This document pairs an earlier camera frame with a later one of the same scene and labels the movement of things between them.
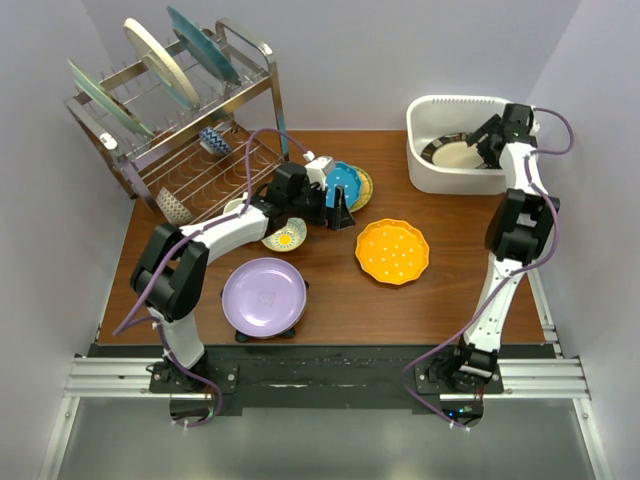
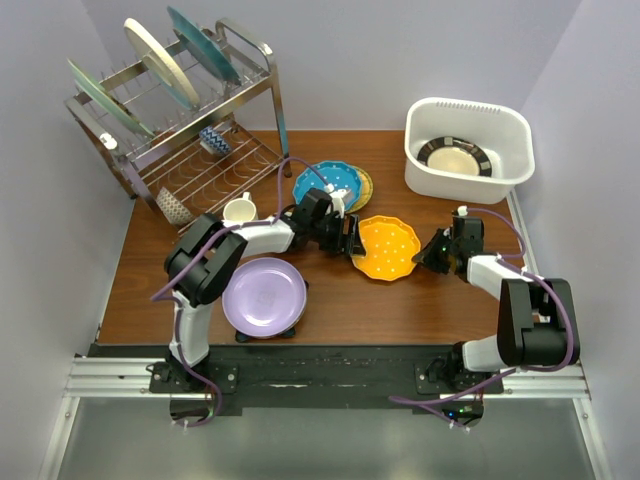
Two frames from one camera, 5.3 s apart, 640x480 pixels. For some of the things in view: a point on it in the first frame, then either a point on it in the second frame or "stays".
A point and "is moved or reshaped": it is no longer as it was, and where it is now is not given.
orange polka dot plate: [392, 251] is moved or reshaped
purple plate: [264, 297] stays
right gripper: [489, 158] to [426, 257]
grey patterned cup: [175, 212] stays
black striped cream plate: [451, 150] stays
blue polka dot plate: [345, 175] stays
